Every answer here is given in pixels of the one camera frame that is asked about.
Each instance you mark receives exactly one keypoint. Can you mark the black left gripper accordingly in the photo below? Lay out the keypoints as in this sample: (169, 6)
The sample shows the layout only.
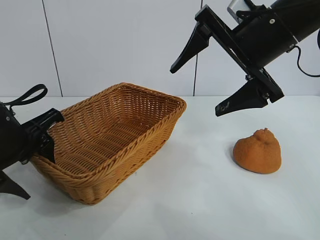
(12, 140)

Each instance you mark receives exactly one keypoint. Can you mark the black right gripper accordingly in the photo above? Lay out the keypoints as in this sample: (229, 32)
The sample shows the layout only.
(265, 41)

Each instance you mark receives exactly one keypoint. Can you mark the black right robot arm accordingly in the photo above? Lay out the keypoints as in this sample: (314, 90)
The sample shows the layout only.
(300, 13)

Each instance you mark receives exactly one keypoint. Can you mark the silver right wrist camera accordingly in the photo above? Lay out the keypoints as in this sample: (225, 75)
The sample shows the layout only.
(234, 8)

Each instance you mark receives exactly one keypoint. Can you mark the woven wicker basket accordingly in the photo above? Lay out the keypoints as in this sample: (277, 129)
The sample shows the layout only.
(112, 140)

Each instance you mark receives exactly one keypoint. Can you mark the wrinkled orange fruit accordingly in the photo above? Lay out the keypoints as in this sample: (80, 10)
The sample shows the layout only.
(257, 155)

